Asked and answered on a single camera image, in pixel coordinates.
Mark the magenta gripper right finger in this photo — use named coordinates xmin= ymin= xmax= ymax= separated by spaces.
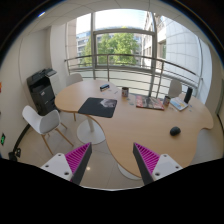
xmin=133 ymin=143 xmax=182 ymax=185

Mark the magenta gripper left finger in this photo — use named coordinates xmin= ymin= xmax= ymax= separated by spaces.
xmin=42 ymin=143 xmax=92 ymax=185

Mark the black computer mouse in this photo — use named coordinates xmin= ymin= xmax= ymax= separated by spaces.
xmin=170 ymin=126 xmax=181 ymax=136

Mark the black mouse pad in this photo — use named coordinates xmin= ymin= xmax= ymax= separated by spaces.
xmin=78 ymin=97 xmax=117 ymax=118

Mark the white table base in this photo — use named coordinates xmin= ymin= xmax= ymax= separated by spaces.
xmin=77 ymin=117 xmax=105 ymax=144

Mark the wooden curved table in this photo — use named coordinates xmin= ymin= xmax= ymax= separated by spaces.
xmin=55 ymin=80 xmax=213 ymax=176

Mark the white chair near left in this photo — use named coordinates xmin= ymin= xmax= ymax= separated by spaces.
xmin=22 ymin=105 xmax=73 ymax=152

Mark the white chair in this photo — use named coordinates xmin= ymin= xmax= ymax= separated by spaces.
xmin=66 ymin=73 xmax=83 ymax=86
xmin=22 ymin=105 xmax=73 ymax=152
xmin=168 ymin=80 xmax=182 ymax=98

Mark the mug right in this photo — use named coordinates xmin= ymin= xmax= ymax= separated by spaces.
xmin=163 ymin=96 xmax=171 ymax=106

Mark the dark mug centre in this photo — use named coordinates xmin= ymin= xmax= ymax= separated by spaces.
xmin=122 ymin=87 xmax=129 ymax=97

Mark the white chair far right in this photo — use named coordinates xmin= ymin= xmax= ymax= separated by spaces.
xmin=168 ymin=80 xmax=182 ymax=98

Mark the black speaker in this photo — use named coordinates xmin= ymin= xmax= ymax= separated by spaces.
xmin=184 ymin=87 xmax=193 ymax=104

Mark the small black box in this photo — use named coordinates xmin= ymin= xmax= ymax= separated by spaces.
xmin=100 ymin=84 xmax=110 ymax=91

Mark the white chair far left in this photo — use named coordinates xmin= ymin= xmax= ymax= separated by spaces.
xmin=66 ymin=73 xmax=83 ymax=86

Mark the black printer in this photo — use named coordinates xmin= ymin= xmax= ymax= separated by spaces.
xmin=27 ymin=68 xmax=56 ymax=115

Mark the metal window railing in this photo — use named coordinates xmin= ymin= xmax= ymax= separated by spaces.
xmin=65 ymin=54 xmax=201 ymax=97

